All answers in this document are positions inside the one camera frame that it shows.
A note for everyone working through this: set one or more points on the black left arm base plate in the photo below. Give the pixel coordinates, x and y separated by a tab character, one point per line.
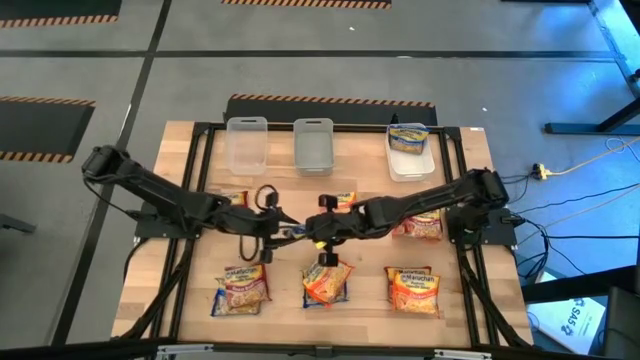
150	230

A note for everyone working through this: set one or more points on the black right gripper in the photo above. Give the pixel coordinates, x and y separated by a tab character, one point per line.
345	225

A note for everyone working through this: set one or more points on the clear plastic bin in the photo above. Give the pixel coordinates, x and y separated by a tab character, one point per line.
246	147

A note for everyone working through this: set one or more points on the black chair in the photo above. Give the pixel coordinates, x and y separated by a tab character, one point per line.
622	325

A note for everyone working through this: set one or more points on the grey plastic bin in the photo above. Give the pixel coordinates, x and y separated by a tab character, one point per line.
313	150

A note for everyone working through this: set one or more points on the black metal crossbar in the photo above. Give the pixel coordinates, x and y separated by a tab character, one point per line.
380	351

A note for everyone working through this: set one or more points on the grey metal foot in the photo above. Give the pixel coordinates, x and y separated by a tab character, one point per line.
15	223

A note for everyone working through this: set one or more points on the yellow power plug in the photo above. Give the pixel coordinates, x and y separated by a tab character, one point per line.
539	171

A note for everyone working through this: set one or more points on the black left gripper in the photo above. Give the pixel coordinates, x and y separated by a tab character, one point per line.
250	222

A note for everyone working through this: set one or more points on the white plastic bin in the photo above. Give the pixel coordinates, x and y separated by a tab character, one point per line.
410	170

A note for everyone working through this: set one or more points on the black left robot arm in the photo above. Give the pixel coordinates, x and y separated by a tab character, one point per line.
150	187

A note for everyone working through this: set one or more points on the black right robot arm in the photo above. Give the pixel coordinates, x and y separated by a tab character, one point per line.
425	197

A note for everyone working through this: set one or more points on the black aluminium table frame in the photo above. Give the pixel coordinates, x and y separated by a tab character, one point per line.
452	134

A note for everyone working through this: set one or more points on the orange chicken ramen packet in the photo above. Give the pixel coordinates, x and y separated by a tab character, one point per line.
346	200
416	295
398	230
327	282

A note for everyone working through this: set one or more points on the black desk frame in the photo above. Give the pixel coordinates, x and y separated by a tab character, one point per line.
575	128

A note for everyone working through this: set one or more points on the black table edge bar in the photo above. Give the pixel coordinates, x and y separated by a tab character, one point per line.
575	290

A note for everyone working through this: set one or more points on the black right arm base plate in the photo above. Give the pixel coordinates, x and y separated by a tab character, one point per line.
500	235

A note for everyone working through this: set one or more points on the white printed cardboard box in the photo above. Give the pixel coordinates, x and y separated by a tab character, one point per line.
565	322

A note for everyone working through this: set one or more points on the silver aluminium bracket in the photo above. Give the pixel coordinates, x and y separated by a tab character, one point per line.
185	349
462	354

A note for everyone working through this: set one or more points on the black hazard-striped floor mat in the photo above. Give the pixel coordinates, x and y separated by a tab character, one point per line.
350	115
50	7
300	3
40	130

